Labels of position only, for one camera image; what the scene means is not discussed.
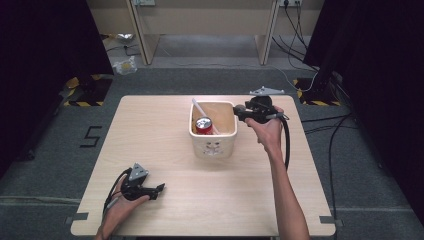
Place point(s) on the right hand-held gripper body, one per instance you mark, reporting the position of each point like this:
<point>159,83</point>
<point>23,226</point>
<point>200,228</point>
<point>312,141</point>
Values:
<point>261,106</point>

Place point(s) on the person's left hand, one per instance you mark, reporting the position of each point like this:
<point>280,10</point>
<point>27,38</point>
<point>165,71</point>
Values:
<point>120,208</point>

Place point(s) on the white wall socket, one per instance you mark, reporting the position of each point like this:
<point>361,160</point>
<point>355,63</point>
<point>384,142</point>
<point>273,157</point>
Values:
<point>290,2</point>

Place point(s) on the white square bin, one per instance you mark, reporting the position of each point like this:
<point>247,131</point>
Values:
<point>213,146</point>

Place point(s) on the person's right hand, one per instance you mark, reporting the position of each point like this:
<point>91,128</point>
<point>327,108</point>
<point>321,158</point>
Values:
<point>268,135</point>

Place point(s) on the black stand base striped tape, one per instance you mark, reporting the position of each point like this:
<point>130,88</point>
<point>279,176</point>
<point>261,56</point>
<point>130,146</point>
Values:
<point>88,91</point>
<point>316,93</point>

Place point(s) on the red drink can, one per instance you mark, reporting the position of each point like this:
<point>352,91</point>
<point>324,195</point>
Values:
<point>203,126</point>

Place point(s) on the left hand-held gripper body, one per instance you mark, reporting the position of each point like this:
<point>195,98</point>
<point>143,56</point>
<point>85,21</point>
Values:
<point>135,190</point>

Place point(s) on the black curtain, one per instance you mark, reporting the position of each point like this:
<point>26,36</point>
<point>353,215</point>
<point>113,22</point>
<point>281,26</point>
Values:
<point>383,83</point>
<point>43,66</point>

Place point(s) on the white power strip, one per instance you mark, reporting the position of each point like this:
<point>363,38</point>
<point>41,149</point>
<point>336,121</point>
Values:
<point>144,2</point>

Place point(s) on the white straw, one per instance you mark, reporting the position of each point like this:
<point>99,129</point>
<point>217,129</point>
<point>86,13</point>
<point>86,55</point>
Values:
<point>200,108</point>

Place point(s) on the grey tape piece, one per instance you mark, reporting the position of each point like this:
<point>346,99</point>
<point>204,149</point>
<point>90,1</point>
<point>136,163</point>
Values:
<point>330,220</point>
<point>77,217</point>

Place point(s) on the crumpled silver foil bag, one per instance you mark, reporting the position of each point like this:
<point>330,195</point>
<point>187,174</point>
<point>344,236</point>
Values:
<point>124,37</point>

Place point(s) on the clear plastic bag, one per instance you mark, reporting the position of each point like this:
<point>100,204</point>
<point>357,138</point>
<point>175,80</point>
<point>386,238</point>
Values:
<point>125,66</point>

